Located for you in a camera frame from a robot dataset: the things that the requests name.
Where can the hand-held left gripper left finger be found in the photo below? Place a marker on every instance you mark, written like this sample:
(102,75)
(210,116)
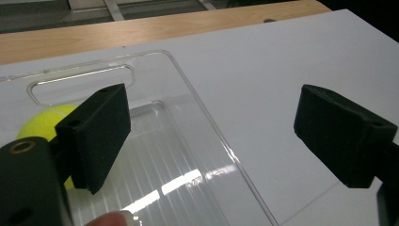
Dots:
(97,135)

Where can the clear plastic tray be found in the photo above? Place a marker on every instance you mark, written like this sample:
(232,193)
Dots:
(175,150)

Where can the wooden table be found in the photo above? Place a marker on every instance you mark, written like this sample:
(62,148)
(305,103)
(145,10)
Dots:
(125,34)

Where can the grey metal stand frame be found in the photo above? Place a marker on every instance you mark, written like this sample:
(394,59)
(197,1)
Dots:
(113,11)

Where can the yellow tennis ball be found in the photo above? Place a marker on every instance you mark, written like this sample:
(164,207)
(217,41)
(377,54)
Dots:
(44,124)

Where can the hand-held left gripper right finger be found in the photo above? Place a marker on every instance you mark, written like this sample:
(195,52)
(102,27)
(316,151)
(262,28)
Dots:
(342,138)

